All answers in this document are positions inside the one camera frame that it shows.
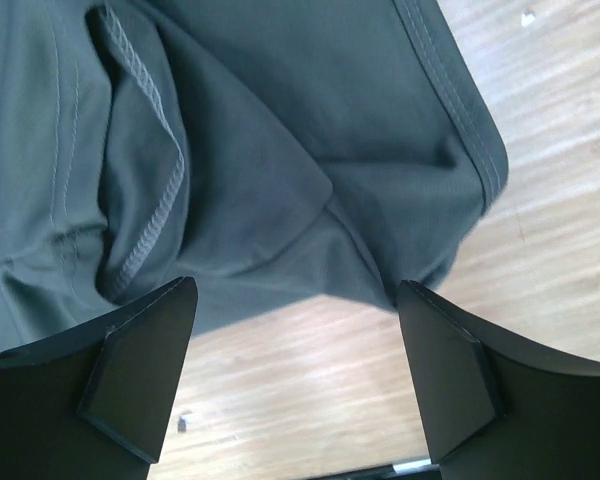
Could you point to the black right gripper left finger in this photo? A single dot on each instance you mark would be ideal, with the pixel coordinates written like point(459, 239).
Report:
point(95, 401)

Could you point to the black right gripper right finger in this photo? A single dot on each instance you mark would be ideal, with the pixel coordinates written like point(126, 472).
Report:
point(495, 404)

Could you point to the dark grey t shirt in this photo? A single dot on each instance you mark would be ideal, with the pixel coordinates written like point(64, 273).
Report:
point(271, 150)

